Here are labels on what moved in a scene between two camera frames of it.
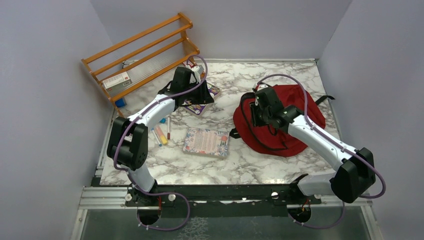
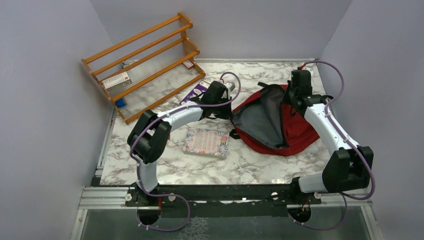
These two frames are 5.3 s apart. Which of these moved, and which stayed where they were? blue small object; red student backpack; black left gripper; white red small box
Moved: black left gripper
Stayed: white red small box; red student backpack; blue small object
